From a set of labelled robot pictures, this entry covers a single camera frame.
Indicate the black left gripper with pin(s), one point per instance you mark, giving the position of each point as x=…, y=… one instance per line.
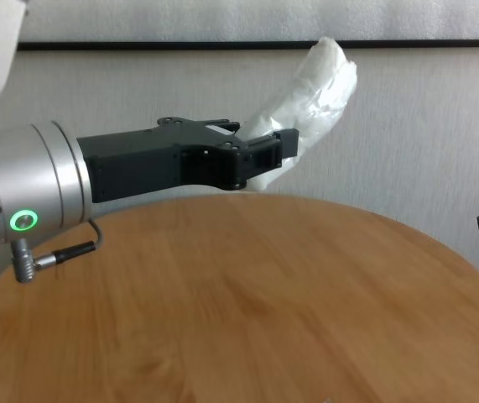
x=138, y=163

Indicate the white sandbag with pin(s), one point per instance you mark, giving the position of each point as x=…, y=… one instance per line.
x=323, y=96

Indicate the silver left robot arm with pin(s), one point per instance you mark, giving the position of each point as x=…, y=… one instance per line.
x=21, y=180

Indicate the black wall rail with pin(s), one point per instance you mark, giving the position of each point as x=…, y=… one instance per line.
x=180, y=45

